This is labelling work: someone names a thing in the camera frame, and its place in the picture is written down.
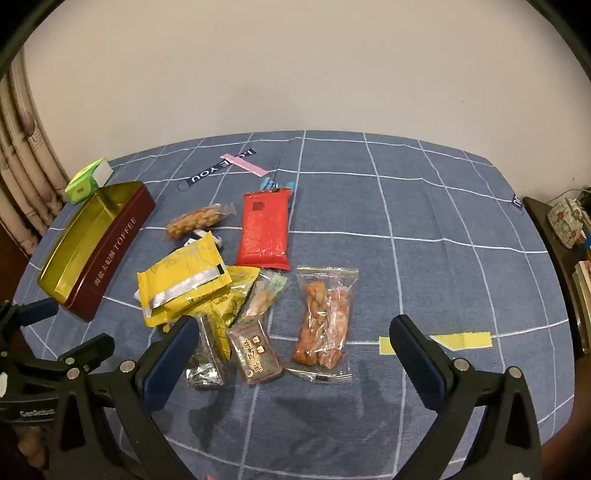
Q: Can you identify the blue checked cloth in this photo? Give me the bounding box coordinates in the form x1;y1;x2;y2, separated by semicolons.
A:
11;130;578;480

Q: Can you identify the stack of books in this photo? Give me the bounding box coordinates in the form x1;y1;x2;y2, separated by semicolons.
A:
573;258;591;356

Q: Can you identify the clear peanut snack packet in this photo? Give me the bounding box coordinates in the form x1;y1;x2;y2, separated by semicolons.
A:
165;203;237;241

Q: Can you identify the red snack packet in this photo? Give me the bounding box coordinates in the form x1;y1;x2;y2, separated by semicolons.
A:
235;187;291;271

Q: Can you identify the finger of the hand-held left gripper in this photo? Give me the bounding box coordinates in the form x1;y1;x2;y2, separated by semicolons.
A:
58;335;115;370
0;298;60;333

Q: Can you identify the dark wooden side table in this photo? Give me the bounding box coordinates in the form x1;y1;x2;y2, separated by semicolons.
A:
522;196;591;361

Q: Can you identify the brown snack packet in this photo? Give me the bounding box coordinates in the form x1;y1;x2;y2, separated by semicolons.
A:
227;319;284;386

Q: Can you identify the floral patterned box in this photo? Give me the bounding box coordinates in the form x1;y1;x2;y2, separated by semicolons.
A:
547;198;587;250

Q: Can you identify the dark blue cracker packet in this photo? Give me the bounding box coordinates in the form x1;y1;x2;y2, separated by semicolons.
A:
182;229;225;252

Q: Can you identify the dark silver snack packet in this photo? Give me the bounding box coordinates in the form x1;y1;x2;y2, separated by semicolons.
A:
185;314;227;391

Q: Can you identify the yellow printed snack packet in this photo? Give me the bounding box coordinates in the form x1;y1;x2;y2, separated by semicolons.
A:
161;265;262;363

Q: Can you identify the yellow packet with silver strip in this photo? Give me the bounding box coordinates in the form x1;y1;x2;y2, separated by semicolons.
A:
136;231;232;328

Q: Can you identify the person's left hand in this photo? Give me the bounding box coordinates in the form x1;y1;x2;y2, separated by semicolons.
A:
11;422;49;472

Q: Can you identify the white cable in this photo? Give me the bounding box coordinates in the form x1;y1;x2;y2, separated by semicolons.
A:
547;186;591;204

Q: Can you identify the maroon and gold tin box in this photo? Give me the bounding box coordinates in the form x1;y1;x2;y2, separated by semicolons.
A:
37;181;157;323

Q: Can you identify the clear fried twist snack packet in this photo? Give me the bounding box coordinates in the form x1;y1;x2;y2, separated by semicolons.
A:
284;266;360;384

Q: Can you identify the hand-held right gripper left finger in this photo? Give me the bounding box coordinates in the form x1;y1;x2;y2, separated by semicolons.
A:
48;316;200;480

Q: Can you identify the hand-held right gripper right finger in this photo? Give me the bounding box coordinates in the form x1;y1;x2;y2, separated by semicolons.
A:
389;315;543;480

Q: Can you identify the green tissue pack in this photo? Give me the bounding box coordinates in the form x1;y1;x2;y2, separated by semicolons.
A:
65;158;114;205

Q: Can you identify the beige patterned curtain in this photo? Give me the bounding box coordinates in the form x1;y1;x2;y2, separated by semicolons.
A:
0;48;70;257

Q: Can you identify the clear packet with green label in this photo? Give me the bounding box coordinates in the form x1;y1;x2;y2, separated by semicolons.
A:
238;270;291;326

